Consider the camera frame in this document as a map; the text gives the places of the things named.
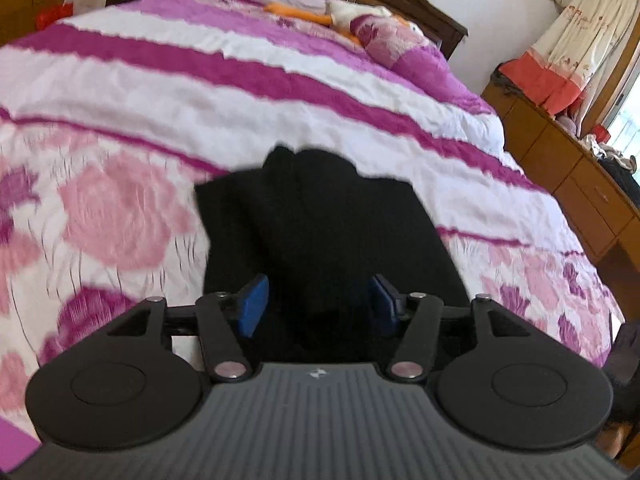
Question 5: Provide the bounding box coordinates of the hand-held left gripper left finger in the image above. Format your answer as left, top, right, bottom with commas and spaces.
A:
106, 274, 271, 385

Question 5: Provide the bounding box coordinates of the orange white plush toy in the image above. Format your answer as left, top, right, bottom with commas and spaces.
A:
264, 0, 403, 45

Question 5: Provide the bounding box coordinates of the black small garment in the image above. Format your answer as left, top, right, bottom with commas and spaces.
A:
194, 145, 471, 367

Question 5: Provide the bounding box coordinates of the wooden wardrobe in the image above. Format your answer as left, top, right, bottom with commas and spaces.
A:
0, 0, 74, 47

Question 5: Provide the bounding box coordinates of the pink purple floral blanket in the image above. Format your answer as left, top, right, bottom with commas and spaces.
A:
0, 0, 627, 461

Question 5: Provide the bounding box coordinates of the cream orange curtain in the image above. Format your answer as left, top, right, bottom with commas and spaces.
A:
500, 0, 640, 134

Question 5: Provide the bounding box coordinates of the red bag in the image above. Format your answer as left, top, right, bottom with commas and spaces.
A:
35, 2, 75, 31

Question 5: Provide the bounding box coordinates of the purple floral pillow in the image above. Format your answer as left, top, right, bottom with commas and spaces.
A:
350, 15, 442, 69

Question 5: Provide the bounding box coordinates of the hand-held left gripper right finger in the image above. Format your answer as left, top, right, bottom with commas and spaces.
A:
367, 274, 534, 382

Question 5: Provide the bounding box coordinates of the pile of clothes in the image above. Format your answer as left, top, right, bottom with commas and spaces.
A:
555, 114, 640, 187

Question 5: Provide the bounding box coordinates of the wooden dresser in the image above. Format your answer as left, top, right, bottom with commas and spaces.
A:
481, 79, 640, 296

